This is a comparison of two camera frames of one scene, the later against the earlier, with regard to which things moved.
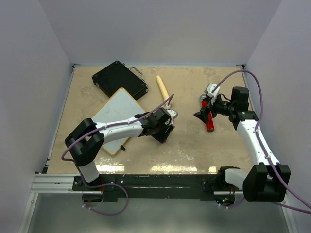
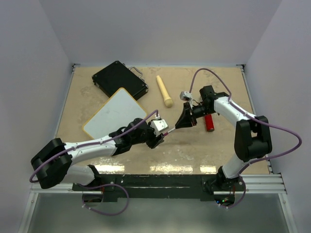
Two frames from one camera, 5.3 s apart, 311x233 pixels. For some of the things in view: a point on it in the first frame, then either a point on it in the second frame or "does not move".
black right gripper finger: (202, 115) -> (185, 119)
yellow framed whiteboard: (121, 106) does not move
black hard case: (117, 75) does not move
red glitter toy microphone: (210, 124) does not move
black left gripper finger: (170, 128) -> (156, 141)
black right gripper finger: (212, 109) -> (185, 122)
